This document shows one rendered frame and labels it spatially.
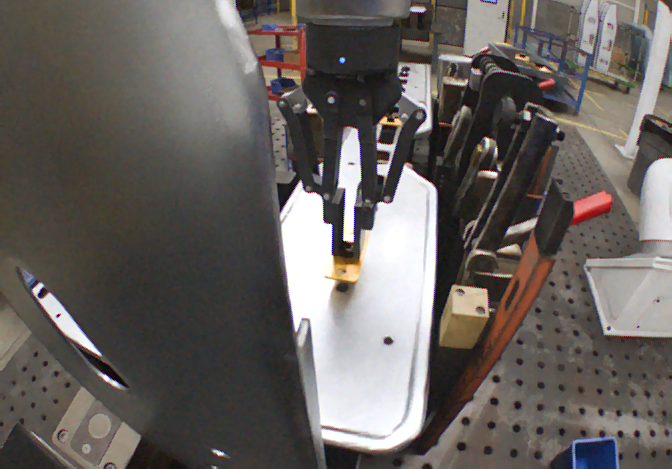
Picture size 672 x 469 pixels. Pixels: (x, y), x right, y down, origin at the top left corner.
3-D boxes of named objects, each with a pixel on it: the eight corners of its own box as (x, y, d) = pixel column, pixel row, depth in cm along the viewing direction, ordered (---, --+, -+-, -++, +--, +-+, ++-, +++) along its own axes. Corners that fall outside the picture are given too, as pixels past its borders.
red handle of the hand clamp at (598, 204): (468, 228, 36) (602, 180, 29) (475, 243, 37) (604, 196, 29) (470, 254, 33) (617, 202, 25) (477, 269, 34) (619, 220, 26)
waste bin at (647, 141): (613, 173, 272) (635, 107, 229) (651, 185, 259) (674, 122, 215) (629, 199, 235) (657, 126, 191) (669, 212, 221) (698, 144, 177)
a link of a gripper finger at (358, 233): (359, 189, 36) (366, 190, 36) (358, 241, 40) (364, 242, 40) (353, 206, 34) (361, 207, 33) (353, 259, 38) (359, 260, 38)
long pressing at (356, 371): (378, 61, 135) (378, 58, 134) (432, 67, 131) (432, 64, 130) (177, 398, 28) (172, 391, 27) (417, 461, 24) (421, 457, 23)
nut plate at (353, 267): (339, 228, 43) (339, 220, 42) (370, 233, 42) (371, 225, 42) (321, 277, 37) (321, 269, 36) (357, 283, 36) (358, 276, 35)
